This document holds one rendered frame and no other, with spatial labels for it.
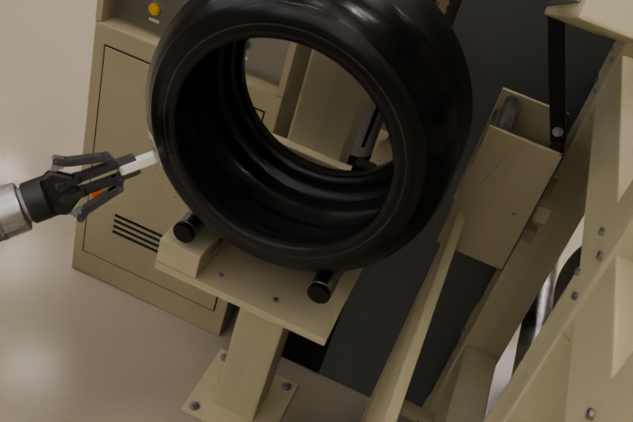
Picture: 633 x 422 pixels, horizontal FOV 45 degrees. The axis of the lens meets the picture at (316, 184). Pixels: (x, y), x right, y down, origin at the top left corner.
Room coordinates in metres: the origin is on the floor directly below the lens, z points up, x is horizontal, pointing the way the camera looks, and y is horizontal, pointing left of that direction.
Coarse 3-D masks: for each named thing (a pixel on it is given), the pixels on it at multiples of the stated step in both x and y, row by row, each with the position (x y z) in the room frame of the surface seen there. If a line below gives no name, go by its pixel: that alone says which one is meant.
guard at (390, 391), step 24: (456, 216) 1.32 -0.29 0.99; (456, 240) 1.22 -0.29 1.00; (432, 264) 1.40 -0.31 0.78; (432, 288) 1.06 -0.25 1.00; (432, 312) 1.00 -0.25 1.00; (408, 336) 1.15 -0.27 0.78; (408, 360) 0.87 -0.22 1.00; (384, 384) 1.18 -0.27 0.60; (408, 384) 0.82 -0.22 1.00; (384, 408) 0.91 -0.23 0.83
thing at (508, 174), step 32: (512, 96) 1.50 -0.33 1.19; (512, 128) 1.50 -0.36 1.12; (544, 128) 1.49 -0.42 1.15; (480, 160) 1.32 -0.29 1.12; (512, 160) 1.32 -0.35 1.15; (544, 160) 1.31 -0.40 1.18; (480, 192) 1.32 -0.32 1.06; (512, 192) 1.31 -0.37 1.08; (448, 224) 1.33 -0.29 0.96; (480, 224) 1.32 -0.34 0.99; (512, 224) 1.31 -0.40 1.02; (480, 256) 1.31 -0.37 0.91
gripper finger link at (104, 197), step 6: (114, 186) 1.08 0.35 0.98; (120, 186) 1.07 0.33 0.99; (102, 192) 1.07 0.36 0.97; (108, 192) 1.06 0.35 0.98; (114, 192) 1.06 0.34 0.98; (120, 192) 1.07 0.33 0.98; (96, 198) 1.06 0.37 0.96; (102, 198) 1.05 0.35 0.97; (108, 198) 1.06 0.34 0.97; (84, 204) 1.05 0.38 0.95; (90, 204) 1.04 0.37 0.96; (96, 204) 1.04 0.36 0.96; (102, 204) 1.05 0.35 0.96; (84, 210) 1.03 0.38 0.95; (90, 210) 1.03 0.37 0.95; (78, 216) 1.02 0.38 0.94; (84, 216) 1.03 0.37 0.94
